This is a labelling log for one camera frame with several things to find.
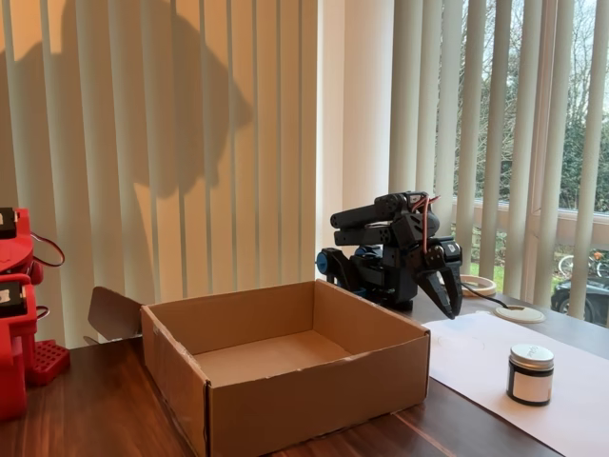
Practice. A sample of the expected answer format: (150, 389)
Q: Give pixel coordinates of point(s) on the dark glass jar silver lid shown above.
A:
(530, 381)

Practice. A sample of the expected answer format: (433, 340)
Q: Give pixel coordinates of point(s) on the red leader robot arm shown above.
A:
(14, 333)

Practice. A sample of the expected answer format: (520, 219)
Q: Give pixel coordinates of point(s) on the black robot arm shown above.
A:
(376, 228)

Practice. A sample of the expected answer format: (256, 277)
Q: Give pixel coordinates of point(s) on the open cardboard box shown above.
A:
(309, 404)

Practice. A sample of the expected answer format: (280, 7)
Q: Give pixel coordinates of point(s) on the masking tape roll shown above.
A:
(480, 292)

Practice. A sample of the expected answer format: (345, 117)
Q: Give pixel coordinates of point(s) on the white paper sheet with circles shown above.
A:
(476, 352)

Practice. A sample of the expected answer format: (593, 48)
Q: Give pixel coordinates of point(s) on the dark parked car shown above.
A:
(559, 297)

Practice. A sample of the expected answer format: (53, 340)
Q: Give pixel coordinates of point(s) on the black blue table clamp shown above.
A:
(324, 262)

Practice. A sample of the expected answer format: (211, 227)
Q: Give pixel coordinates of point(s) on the white window blinds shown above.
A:
(514, 143)

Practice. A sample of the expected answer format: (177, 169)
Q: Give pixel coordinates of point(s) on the parked bicycle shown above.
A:
(600, 265)

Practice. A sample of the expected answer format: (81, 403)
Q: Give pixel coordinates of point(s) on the cream vertical blinds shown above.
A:
(190, 143)

